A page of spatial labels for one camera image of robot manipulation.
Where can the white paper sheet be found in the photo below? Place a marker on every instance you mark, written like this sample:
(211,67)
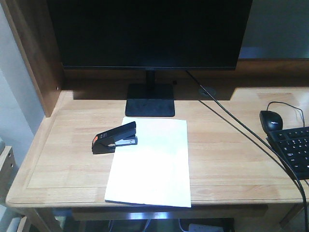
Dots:
(156,170)

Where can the black stapler with orange button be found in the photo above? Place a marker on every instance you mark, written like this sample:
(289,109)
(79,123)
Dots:
(107,141)

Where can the black computer monitor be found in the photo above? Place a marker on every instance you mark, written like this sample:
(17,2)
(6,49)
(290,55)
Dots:
(149,35)

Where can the black computer mouse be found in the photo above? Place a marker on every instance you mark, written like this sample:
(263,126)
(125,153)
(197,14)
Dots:
(270,121)

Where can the black keyboard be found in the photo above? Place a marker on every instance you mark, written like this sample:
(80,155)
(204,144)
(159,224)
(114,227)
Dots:
(292,145)

